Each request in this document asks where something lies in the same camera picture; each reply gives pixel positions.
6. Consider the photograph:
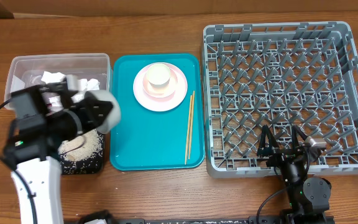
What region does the rice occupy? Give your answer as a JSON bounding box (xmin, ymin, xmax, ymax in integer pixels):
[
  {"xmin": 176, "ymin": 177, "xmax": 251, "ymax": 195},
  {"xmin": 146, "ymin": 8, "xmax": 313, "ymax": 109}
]
[{"xmin": 57, "ymin": 129, "xmax": 104, "ymax": 174}]

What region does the grey bowl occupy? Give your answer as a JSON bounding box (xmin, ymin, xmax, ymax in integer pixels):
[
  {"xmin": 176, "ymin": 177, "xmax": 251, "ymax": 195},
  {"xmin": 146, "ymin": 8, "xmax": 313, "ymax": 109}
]
[{"xmin": 84, "ymin": 90, "xmax": 121, "ymax": 134}]

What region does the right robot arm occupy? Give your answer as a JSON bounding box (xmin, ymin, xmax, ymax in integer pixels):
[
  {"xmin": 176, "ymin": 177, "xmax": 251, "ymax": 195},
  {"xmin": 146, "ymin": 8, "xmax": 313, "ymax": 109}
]
[{"xmin": 255, "ymin": 124, "xmax": 334, "ymax": 223}]

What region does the teal plastic tray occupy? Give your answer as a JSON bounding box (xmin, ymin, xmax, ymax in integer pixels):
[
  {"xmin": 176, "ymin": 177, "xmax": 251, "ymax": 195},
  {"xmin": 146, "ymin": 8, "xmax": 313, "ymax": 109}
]
[{"xmin": 110, "ymin": 53, "xmax": 205, "ymax": 171}]

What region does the wooden chopstick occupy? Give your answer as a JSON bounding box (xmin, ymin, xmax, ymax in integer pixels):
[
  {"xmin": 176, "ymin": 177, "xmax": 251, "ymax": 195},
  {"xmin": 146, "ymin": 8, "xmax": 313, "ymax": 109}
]
[
  {"xmin": 187, "ymin": 91, "xmax": 195, "ymax": 160},
  {"xmin": 185, "ymin": 95, "xmax": 193, "ymax": 165}
]

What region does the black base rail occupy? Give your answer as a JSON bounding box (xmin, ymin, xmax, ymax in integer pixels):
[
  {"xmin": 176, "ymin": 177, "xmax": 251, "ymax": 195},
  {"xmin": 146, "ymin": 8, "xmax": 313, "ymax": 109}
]
[{"xmin": 78, "ymin": 210, "xmax": 335, "ymax": 224}]

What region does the pink small plate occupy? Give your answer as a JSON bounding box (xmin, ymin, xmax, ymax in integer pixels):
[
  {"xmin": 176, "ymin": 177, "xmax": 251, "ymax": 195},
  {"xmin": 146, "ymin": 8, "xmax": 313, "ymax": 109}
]
[{"xmin": 142, "ymin": 66, "xmax": 177, "ymax": 98}]

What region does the pink large plate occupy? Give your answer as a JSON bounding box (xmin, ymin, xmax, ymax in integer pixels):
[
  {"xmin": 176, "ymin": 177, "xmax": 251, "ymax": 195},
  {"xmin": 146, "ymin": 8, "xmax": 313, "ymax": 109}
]
[{"xmin": 133, "ymin": 62, "xmax": 188, "ymax": 112}]

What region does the clear plastic bin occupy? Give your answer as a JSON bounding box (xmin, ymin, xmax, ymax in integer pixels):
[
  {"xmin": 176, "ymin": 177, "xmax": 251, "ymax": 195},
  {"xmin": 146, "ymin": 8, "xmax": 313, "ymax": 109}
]
[{"xmin": 4, "ymin": 53, "xmax": 112, "ymax": 100}]

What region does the black plastic tray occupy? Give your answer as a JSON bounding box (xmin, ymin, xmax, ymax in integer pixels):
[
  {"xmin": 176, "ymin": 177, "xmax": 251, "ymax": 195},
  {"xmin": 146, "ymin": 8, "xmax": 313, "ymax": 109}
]
[{"xmin": 57, "ymin": 130, "xmax": 105, "ymax": 175}]

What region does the white paper cup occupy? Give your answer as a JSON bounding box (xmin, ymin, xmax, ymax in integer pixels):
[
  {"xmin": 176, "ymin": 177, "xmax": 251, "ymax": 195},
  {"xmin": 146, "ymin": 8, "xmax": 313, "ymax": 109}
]
[{"xmin": 146, "ymin": 63, "xmax": 171, "ymax": 88}]

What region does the right wooden chopstick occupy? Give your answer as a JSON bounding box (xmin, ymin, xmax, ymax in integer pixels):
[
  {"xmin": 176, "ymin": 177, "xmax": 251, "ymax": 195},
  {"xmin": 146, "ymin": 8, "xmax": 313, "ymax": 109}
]
[{"xmin": 187, "ymin": 91, "xmax": 195, "ymax": 160}]

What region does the grey dishwasher rack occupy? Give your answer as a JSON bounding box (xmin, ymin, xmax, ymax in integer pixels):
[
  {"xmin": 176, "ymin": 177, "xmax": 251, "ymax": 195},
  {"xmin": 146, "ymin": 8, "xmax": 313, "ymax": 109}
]
[{"xmin": 202, "ymin": 21, "xmax": 358, "ymax": 178}]

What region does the white napkin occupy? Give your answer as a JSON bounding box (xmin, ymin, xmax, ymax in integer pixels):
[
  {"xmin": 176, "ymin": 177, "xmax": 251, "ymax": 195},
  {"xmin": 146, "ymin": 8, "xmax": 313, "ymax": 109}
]
[{"xmin": 41, "ymin": 71, "xmax": 100, "ymax": 108}]

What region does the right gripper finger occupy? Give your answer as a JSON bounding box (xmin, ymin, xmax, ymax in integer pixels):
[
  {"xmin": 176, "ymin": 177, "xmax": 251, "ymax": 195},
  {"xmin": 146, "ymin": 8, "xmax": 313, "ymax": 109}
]
[
  {"xmin": 291, "ymin": 124, "xmax": 307, "ymax": 149},
  {"xmin": 258, "ymin": 125, "xmax": 279, "ymax": 151}
]

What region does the left wooden chopstick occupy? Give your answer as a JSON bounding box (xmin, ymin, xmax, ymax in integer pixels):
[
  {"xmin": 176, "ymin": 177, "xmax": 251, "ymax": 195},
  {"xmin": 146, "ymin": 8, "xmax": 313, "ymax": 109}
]
[{"xmin": 185, "ymin": 95, "xmax": 193, "ymax": 165}]

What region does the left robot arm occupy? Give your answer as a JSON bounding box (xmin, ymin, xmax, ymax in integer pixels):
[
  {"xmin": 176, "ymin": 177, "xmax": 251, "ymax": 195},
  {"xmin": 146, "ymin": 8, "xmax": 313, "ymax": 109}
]
[{"xmin": 3, "ymin": 82, "xmax": 121, "ymax": 223}]

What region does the cardboard backdrop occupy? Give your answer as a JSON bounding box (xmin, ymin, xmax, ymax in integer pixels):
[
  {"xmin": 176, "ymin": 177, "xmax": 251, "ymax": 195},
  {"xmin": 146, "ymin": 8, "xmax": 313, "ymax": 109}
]
[{"xmin": 0, "ymin": 0, "xmax": 358, "ymax": 18}]

